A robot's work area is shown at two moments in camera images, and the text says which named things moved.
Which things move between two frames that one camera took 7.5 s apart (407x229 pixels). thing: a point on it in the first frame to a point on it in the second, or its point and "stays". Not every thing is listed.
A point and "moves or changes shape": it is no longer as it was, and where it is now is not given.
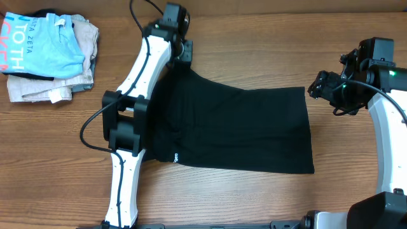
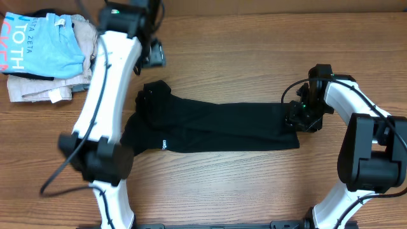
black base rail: [303, 224] stays
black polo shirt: [196, 120] moves or changes shape
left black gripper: [186, 54] to [157, 55]
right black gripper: [322, 88] to [292, 117]
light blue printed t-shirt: [48, 46] stays
